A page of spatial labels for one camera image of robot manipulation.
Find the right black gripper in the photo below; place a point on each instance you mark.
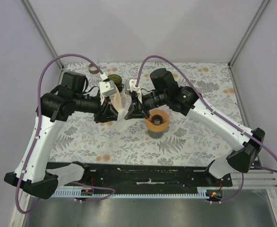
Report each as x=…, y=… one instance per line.
x=137, y=109

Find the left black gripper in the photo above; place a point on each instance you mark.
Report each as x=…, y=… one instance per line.
x=108, y=113

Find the orange coffee filter pack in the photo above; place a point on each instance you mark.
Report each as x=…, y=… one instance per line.
x=116, y=101

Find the grey glass carafe wooden collar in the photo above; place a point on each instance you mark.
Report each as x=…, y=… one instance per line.
x=156, y=131

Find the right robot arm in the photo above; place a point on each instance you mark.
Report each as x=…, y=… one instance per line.
x=243, y=140

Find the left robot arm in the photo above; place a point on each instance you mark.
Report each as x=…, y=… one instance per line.
x=53, y=110

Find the green glass dripper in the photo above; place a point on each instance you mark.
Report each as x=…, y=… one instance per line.
x=117, y=81

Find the floral patterned table mat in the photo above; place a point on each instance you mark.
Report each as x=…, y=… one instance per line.
x=185, y=143

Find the clear glass carafe brown collar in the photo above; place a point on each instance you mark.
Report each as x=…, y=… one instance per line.
x=92, y=69

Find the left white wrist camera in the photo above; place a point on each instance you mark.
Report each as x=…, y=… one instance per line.
x=107, y=89

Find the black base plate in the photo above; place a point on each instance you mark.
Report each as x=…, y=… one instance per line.
x=140, y=179

